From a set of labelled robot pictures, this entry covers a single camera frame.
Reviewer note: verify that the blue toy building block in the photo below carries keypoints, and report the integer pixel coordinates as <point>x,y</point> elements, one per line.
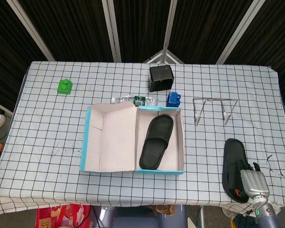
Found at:
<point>173,99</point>

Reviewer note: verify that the red patterned bag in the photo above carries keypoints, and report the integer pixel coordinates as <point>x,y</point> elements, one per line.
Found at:
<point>61,216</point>

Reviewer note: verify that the dark blue chair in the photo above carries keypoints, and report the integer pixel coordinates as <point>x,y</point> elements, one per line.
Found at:
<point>137,219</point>

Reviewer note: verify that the white triangular partition foot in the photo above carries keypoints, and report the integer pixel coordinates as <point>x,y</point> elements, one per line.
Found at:
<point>167,54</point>

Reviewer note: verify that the dark blue fabric bundle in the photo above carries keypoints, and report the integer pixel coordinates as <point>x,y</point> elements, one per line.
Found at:
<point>243,221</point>

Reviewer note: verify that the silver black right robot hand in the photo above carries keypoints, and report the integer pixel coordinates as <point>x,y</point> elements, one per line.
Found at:
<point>254,183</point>

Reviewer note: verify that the black rubber slipper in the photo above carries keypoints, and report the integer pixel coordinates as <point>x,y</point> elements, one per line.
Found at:
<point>230,164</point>
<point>154,152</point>

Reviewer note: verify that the teal metal tube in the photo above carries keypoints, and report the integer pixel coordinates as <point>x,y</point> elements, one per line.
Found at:
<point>200,218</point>

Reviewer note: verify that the clear plastic water bottle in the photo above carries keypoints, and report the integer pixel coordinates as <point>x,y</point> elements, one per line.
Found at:
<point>140,100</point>

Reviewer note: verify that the white partition frame post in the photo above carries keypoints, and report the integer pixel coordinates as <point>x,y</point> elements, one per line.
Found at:
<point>240,31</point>
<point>169,23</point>
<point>111,31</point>
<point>31,28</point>

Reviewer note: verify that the black square cup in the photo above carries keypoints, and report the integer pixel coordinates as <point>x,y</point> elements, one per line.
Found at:
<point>160,80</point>

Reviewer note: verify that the light blue shoebox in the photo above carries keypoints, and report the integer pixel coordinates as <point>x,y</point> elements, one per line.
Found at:
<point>116,142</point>

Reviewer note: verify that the white black-grid checkered tablecloth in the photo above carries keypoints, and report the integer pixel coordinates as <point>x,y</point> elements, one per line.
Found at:
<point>50,133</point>

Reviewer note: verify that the brown paper bag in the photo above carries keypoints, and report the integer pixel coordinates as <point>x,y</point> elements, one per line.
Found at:
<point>164,209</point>

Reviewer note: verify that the green toy building block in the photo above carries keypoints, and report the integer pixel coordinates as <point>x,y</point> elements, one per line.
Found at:
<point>64,88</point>

